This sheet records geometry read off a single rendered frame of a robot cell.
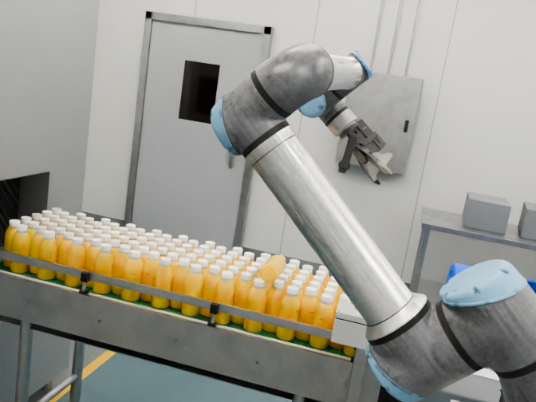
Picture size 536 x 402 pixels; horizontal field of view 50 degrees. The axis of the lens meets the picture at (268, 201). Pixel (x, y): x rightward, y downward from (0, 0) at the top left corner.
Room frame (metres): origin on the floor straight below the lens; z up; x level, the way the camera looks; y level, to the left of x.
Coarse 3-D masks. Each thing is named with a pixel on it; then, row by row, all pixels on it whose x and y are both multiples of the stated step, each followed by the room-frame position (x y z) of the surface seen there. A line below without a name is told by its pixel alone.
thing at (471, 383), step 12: (456, 384) 1.78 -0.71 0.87; (468, 384) 1.77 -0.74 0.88; (480, 384) 1.77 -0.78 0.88; (492, 384) 1.76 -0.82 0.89; (432, 396) 1.80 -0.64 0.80; (444, 396) 1.78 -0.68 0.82; (456, 396) 1.77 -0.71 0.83; (468, 396) 1.76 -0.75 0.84; (480, 396) 1.76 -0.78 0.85; (492, 396) 1.75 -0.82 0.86
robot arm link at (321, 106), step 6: (330, 90) 1.70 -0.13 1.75; (324, 96) 1.70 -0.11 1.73; (330, 96) 1.70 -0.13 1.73; (312, 102) 1.71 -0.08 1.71; (318, 102) 1.70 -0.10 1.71; (324, 102) 1.70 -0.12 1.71; (330, 102) 1.72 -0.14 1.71; (336, 102) 1.73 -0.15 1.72; (300, 108) 1.73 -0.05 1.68; (306, 108) 1.71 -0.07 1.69; (312, 108) 1.71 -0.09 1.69; (318, 108) 1.70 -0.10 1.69; (324, 108) 1.71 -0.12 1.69; (330, 108) 1.79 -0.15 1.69; (306, 114) 1.71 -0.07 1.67; (312, 114) 1.71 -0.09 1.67; (318, 114) 1.71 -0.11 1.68; (324, 114) 1.77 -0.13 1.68
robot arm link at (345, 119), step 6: (348, 108) 1.84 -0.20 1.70; (342, 114) 1.82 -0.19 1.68; (348, 114) 1.82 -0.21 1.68; (336, 120) 1.81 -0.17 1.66; (342, 120) 1.81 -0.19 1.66; (348, 120) 1.81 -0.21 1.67; (354, 120) 1.83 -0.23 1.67; (330, 126) 1.83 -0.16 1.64; (336, 126) 1.82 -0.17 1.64; (342, 126) 1.81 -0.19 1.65; (348, 126) 1.82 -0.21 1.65; (336, 132) 1.82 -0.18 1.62
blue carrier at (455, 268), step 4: (452, 264) 1.96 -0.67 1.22; (456, 264) 1.92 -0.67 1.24; (460, 264) 1.93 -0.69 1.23; (452, 268) 1.93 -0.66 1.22; (456, 268) 1.89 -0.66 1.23; (460, 268) 1.89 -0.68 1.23; (464, 268) 1.89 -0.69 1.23; (448, 272) 2.02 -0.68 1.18; (452, 272) 1.90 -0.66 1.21; (456, 272) 1.87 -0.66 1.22; (448, 276) 1.99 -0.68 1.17; (452, 276) 1.88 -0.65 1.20; (448, 280) 1.97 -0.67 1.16; (528, 280) 1.93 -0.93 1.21; (532, 280) 1.93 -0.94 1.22; (532, 284) 1.94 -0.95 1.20; (532, 288) 1.96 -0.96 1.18
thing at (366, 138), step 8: (360, 120) 1.84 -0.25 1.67; (352, 128) 1.81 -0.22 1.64; (360, 128) 1.83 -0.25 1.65; (368, 128) 1.83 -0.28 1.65; (344, 136) 1.83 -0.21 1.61; (360, 136) 1.83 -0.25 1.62; (368, 136) 1.81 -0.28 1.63; (376, 136) 1.82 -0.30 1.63; (360, 144) 1.81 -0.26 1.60; (368, 144) 1.81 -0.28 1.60; (376, 144) 1.82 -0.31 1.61; (360, 152) 1.79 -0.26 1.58; (360, 160) 1.83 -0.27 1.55; (368, 160) 1.80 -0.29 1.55
